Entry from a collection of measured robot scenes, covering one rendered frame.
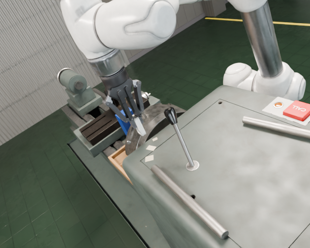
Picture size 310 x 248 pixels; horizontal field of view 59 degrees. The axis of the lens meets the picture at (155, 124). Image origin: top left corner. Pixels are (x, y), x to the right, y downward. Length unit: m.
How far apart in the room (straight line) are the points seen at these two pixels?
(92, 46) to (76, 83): 1.34
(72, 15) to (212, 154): 0.49
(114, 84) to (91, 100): 1.37
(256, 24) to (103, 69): 0.64
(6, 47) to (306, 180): 4.09
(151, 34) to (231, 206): 0.41
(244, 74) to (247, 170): 0.82
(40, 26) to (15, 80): 0.84
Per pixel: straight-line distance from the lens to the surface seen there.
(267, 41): 1.22
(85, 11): 0.69
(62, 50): 4.51
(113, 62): 0.73
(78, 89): 2.07
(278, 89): 1.38
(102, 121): 1.69
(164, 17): 0.58
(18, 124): 4.65
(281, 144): 0.76
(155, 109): 1.06
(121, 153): 1.52
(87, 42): 0.70
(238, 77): 1.46
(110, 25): 0.61
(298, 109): 0.84
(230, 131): 0.82
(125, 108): 0.82
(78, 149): 2.41
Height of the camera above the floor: 1.79
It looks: 34 degrees down
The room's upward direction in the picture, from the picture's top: 24 degrees counter-clockwise
